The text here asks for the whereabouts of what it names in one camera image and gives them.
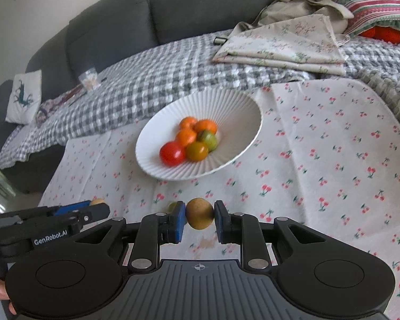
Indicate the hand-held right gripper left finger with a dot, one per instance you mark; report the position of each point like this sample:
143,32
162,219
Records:
178,223

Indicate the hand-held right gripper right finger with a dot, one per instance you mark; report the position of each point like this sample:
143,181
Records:
221,223

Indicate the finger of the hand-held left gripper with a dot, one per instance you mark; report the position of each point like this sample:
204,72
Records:
71,208
95,214

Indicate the red tomato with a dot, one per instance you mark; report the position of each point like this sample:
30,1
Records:
172,153

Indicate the green and orange tomato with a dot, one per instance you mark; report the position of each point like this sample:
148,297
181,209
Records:
197,151

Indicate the orange mandarin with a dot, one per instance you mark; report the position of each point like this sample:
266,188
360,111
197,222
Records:
186,136
207,126
188,122

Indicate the white ribbed plate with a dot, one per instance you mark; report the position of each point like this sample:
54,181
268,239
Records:
226,113

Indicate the metal rack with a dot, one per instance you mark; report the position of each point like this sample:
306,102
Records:
0,181

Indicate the purple floral cloth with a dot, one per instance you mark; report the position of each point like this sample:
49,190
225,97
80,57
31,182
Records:
46,113

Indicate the white deer print pillow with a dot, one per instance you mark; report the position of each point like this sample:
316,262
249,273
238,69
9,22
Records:
24,98

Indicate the cherry print tablecloth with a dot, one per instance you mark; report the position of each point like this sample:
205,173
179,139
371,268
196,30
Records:
320,146

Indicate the grey checkered blanket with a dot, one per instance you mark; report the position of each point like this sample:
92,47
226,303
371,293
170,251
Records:
153,83

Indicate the small black buckle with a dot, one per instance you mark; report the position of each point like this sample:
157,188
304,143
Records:
220,40

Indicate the folded beige floral cloth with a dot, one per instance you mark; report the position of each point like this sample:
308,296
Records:
286,45

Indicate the dark grey sofa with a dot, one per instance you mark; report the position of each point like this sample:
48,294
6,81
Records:
203,3

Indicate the beige canvas bag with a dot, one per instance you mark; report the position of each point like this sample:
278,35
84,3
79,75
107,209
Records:
286,6

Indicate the orange fuzzy cushion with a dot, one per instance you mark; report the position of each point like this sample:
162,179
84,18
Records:
386,34

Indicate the striped colourful pillow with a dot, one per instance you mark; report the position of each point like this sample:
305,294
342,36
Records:
370,0

